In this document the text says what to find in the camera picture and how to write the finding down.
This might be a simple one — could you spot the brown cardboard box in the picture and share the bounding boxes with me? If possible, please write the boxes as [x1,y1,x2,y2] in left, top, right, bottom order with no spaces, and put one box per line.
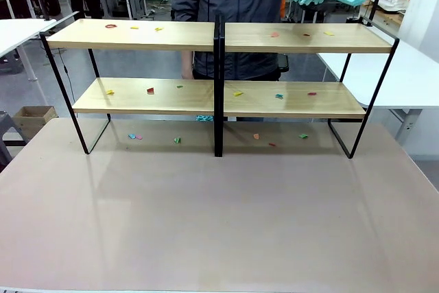
[13,106,58,139]

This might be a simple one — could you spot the black chair part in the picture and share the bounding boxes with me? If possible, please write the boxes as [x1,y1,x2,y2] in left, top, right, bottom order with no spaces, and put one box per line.
[276,53,291,73]

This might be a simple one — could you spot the thin black hanging cable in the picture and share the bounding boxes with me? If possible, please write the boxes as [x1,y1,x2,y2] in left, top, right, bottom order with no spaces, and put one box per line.
[60,49,75,104]

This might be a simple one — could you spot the grey stool with black legs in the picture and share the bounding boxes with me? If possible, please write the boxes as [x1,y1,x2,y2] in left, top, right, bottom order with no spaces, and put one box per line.
[0,110,27,172]

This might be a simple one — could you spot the black backpack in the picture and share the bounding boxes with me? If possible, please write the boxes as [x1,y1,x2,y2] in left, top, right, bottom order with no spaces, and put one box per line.
[43,0,62,16]

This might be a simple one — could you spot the wooden workbench with clutter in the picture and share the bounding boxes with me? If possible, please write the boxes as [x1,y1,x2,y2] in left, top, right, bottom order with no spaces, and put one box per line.
[356,0,412,28]

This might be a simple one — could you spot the two-tier wood metal shelf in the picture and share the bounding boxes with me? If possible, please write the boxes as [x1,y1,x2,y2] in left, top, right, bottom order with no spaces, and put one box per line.
[218,14,401,160]
[39,11,221,158]

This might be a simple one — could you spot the person's right hand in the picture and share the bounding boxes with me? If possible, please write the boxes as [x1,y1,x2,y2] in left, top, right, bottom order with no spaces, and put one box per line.
[181,51,195,80]

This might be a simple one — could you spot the white table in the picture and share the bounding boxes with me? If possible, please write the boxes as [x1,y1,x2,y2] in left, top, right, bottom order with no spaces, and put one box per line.
[317,40,439,146]
[0,18,58,83]

